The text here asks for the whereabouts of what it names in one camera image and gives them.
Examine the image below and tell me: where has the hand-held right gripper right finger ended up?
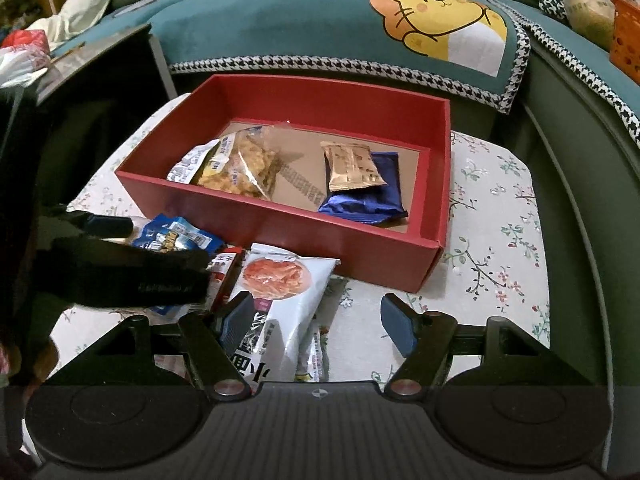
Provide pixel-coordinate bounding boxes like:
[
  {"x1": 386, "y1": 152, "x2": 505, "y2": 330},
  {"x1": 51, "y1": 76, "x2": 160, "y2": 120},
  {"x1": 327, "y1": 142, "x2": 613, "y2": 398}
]
[{"x1": 380, "y1": 293, "x2": 594, "y2": 403}]

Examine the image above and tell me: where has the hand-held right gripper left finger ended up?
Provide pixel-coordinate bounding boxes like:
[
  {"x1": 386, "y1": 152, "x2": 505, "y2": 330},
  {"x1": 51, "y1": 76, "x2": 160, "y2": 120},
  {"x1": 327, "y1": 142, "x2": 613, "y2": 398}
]
[{"x1": 49, "y1": 291, "x2": 257, "y2": 403}]

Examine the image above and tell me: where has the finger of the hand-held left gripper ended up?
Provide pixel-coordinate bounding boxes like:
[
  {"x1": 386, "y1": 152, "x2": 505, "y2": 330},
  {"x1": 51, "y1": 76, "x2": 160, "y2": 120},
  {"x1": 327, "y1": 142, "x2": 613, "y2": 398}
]
[{"x1": 45, "y1": 204, "x2": 134, "y2": 240}]

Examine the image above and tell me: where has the white red label packet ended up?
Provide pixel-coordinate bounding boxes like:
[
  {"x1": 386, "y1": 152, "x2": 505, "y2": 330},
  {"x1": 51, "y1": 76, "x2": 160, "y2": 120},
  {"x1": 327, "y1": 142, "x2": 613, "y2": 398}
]
[{"x1": 207, "y1": 247, "x2": 246, "y2": 311}]

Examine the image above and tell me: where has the blue snack packet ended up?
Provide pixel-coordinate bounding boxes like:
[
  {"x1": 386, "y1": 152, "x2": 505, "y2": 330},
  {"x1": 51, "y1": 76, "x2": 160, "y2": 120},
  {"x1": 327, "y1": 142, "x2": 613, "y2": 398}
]
[{"x1": 131, "y1": 214, "x2": 226, "y2": 256}]

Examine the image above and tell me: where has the white noodle snack packet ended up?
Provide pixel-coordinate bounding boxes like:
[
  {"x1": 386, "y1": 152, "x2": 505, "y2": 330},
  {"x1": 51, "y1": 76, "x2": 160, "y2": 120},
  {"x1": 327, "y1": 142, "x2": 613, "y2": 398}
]
[{"x1": 227, "y1": 242, "x2": 342, "y2": 383}]

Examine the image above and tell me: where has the white green wafer packet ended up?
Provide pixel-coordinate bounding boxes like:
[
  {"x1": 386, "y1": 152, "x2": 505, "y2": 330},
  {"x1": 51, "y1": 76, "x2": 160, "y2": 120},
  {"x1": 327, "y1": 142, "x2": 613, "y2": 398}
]
[{"x1": 295, "y1": 322, "x2": 328, "y2": 382}]

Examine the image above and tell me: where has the red cardboard box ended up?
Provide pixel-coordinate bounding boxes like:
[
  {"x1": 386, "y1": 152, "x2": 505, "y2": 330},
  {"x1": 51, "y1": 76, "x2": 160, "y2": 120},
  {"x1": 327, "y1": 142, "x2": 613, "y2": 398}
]
[{"x1": 115, "y1": 74, "x2": 453, "y2": 293}]

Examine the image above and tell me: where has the dark blue foil packet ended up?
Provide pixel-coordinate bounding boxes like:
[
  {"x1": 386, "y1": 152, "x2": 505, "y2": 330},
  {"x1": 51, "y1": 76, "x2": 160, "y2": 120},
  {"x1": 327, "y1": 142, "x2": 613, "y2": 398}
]
[{"x1": 317, "y1": 151, "x2": 408, "y2": 226}]

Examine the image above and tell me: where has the yellow waffle packet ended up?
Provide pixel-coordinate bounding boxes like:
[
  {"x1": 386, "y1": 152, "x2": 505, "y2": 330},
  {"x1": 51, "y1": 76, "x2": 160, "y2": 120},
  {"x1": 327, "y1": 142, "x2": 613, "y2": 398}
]
[{"x1": 166, "y1": 127, "x2": 281, "y2": 201}]

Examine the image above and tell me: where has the gold foil packet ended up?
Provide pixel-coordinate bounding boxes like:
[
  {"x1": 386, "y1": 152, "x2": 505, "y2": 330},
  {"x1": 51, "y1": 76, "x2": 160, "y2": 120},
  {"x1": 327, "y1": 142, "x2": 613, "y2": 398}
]
[{"x1": 320, "y1": 141, "x2": 388, "y2": 192}]

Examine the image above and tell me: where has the dark side table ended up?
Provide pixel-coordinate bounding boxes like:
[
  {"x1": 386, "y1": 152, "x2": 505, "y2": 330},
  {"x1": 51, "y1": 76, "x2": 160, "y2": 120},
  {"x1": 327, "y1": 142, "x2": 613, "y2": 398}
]
[{"x1": 0, "y1": 22, "x2": 176, "y2": 211}]

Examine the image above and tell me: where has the floral tablecloth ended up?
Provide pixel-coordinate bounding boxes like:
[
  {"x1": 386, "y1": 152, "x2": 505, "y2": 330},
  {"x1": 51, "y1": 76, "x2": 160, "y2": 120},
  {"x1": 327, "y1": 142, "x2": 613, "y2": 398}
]
[{"x1": 50, "y1": 92, "x2": 551, "y2": 391}]

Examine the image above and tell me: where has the white plastic bag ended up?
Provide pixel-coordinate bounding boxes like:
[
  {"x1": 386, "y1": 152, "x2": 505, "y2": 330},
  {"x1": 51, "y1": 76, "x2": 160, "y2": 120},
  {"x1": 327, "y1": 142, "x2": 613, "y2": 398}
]
[{"x1": 0, "y1": 47, "x2": 51, "y2": 88}]

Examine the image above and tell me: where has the red plastic bag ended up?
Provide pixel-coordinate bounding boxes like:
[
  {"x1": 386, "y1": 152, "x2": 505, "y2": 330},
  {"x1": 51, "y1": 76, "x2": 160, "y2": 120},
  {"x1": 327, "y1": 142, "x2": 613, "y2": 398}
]
[{"x1": 2, "y1": 30, "x2": 51, "y2": 56}]

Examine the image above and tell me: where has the cream cloth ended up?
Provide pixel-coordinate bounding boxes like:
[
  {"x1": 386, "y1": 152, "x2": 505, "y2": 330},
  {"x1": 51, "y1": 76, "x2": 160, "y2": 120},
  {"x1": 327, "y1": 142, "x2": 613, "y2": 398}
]
[{"x1": 50, "y1": 0, "x2": 118, "y2": 43}]

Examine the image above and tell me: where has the green sofa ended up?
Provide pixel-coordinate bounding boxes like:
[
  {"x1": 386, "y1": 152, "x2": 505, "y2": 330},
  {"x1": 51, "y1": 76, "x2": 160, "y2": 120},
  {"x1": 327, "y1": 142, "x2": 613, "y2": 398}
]
[{"x1": 95, "y1": 0, "x2": 640, "y2": 411}]

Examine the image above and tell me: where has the teal cartoon print cushion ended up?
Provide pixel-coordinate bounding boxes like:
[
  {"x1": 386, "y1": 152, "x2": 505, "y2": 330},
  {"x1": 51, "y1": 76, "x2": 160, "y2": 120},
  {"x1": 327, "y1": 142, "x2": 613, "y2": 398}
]
[{"x1": 147, "y1": 0, "x2": 531, "y2": 111}]

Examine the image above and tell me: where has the teal houndstooth trim sofa cover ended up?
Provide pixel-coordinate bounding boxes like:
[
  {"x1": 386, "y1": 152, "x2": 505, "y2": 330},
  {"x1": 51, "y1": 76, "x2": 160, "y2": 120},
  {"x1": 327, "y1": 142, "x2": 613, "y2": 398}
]
[{"x1": 487, "y1": 0, "x2": 640, "y2": 141}]

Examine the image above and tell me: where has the orange plastic basket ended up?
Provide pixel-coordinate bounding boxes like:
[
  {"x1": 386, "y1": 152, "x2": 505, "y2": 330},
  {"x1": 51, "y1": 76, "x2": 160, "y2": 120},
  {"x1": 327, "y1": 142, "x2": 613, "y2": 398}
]
[{"x1": 607, "y1": 0, "x2": 640, "y2": 78}]

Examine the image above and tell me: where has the clear plastic food bag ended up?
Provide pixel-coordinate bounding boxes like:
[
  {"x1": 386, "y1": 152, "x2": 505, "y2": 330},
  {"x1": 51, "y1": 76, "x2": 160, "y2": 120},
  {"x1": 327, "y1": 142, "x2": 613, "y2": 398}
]
[{"x1": 562, "y1": 0, "x2": 628, "y2": 51}]

